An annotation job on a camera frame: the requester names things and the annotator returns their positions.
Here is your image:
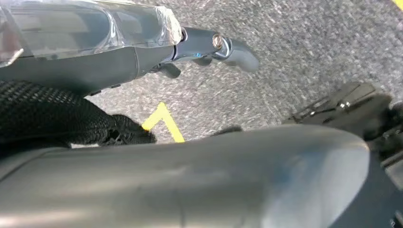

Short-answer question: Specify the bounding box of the yellow floor tape square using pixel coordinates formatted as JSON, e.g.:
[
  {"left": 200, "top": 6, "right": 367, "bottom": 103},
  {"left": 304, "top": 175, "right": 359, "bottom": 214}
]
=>
[{"left": 142, "top": 101, "right": 185, "bottom": 144}]

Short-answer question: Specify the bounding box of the grey left thigh shell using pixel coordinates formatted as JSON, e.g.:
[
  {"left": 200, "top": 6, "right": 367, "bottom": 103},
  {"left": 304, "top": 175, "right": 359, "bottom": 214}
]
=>
[{"left": 0, "top": 124, "right": 371, "bottom": 228}]

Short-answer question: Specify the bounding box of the black braided cable sleeve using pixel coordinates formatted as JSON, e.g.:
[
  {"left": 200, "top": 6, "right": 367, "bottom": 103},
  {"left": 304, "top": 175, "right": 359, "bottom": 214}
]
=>
[{"left": 0, "top": 80, "right": 157, "bottom": 150}]

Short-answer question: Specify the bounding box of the black left robot foot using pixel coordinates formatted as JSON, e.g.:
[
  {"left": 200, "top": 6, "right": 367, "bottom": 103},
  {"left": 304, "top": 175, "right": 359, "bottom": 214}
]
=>
[{"left": 281, "top": 81, "right": 393, "bottom": 139}]

